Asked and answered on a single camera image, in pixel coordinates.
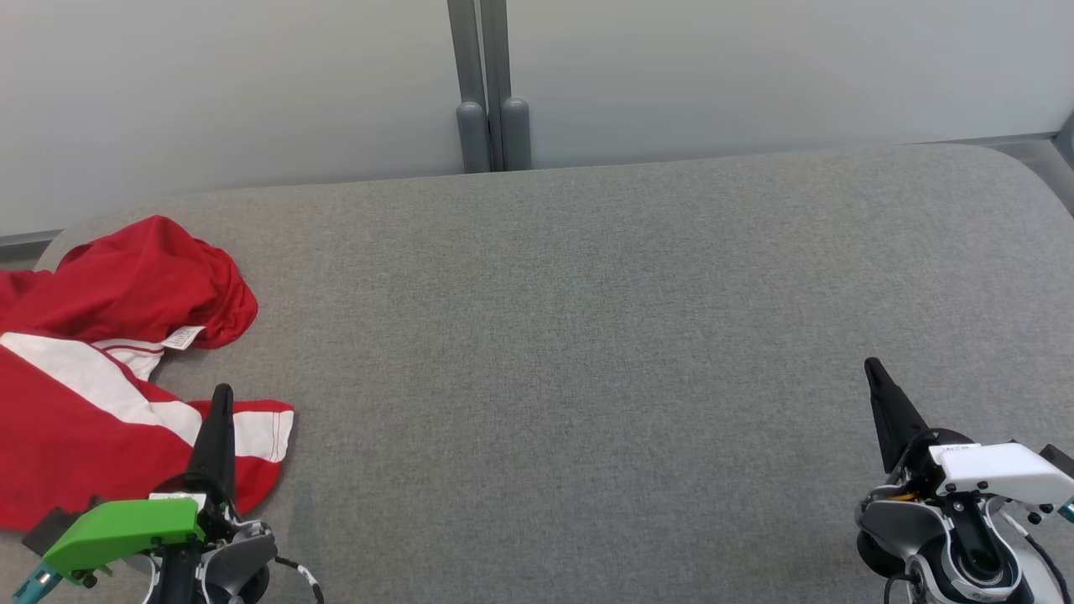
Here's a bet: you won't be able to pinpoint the left camera cable teal plug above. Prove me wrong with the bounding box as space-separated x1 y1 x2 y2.
12 564 61 604

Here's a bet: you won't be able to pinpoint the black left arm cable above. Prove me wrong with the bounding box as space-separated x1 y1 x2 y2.
275 555 326 604

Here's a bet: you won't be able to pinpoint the red shorts with white stripe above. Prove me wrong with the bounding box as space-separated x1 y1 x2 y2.
0 331 295 531

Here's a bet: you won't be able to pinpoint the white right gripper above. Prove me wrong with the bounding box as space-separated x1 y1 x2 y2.
864 357 1074 506

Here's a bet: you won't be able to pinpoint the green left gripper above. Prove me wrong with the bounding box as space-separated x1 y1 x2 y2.
40 383 244 586

